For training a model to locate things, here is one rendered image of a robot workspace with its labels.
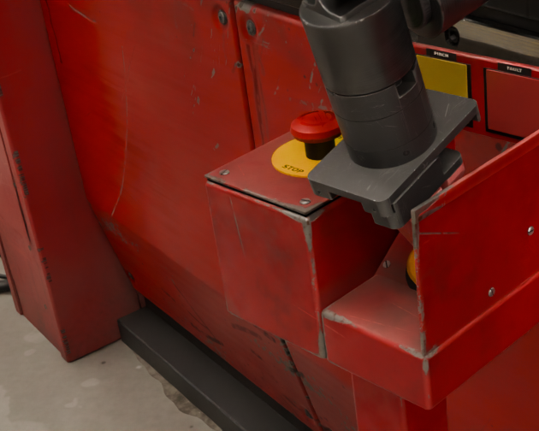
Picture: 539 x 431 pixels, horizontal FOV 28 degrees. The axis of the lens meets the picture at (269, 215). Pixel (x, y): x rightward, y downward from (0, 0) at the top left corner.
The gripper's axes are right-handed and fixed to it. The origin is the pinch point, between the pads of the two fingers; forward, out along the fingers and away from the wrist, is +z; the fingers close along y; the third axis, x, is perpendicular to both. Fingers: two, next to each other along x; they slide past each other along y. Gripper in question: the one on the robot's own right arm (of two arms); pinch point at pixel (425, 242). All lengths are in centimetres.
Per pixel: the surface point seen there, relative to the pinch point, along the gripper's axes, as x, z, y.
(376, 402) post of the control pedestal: 4.8, 14.1, -5.5
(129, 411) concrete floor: 89, 78, 4
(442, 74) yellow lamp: 4.5, -5.6, 10.5
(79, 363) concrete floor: 108, 79, 7
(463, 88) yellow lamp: 2.7, -4.9, 10.3
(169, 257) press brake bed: 77, 50, 19
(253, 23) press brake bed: 44, 7, 26
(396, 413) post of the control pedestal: 2.8, 14.2, -5.5
